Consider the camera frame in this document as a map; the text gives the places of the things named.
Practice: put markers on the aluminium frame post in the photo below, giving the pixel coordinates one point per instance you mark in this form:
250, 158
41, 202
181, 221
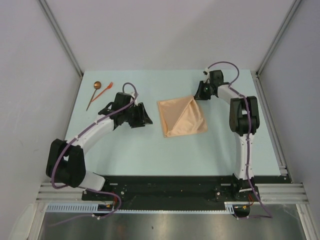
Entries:
49, 15
279, 35

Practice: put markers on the orange plastic fork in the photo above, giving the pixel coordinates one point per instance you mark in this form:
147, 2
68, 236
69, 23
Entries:
107, 88

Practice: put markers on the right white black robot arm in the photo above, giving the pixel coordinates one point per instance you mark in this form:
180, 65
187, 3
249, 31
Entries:
244, 121

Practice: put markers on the slotted cable duct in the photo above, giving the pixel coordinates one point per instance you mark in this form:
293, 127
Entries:
96, 208

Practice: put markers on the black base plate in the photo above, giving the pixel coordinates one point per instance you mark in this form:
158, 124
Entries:
178, 193

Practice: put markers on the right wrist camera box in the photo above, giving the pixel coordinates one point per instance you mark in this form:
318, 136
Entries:
206, 73

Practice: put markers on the copper spoon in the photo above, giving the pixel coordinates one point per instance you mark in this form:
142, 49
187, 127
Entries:
97, 85

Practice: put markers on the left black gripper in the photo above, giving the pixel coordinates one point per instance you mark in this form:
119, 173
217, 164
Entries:
142, 118

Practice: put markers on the orange cloth napkin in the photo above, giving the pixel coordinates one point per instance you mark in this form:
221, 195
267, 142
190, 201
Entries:
181, 117

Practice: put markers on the right aluminium frame post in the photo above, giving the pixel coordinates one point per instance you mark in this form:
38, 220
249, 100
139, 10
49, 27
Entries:
279, 35

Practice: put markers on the left aluminium frame post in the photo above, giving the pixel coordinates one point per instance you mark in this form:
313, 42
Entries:
49, 15

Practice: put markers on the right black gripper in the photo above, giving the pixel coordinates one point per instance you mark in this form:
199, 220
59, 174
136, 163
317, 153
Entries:
199, 95

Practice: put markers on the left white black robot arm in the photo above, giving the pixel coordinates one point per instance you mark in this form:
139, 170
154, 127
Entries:
66, 165

